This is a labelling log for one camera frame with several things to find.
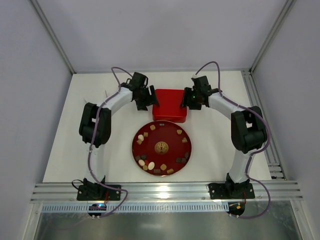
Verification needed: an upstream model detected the right side rail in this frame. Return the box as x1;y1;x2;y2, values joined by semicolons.
241;70;287;181

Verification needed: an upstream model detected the slotted cable duct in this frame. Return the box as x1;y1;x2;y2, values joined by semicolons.
41;201;229;214

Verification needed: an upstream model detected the tan ribbed chocolate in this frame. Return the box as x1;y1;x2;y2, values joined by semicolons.
167;168;174;174

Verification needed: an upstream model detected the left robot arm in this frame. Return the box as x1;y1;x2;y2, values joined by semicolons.
79;72;160;184

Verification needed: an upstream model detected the tan fluted chocolate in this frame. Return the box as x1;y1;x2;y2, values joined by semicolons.
160;164;167;171

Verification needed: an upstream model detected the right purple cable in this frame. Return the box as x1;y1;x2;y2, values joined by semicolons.
194;60;272;220

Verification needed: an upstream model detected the round red tray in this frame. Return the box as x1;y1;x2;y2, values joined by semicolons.
131;120;192;177

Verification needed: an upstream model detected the white swirl chocolate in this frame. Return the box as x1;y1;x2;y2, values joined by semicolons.
138;159;145;166

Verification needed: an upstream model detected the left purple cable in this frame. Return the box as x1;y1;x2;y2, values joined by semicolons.
87;66;135;218

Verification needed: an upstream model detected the brown block chocolate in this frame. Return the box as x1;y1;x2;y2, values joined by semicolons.
153;169;161;174

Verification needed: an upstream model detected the white oval chocolate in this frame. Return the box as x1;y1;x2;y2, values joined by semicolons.
147;162;155;171

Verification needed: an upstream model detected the aluminium front rail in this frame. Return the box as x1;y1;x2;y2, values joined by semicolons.
30;180;303;203

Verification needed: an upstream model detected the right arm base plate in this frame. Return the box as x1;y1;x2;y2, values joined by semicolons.
208;182;256;200

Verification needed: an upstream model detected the white round chocolate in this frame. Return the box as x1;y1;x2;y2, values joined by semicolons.
138;134;144;141

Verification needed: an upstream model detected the right frame post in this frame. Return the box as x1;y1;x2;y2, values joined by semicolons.
249;0;297;75

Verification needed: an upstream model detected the red chocolate box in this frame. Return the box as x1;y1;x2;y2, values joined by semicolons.
152;110;187;123

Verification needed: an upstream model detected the red tin lid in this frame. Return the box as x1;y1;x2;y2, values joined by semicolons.
152;89;187;113

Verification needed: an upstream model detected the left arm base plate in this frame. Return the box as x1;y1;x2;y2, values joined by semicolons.
76;185;121;201

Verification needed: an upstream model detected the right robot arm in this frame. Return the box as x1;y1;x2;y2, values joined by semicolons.
180;74;268;190

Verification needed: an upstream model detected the purple cable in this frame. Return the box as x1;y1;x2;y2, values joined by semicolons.
87;66;135;218
194;60;272;220

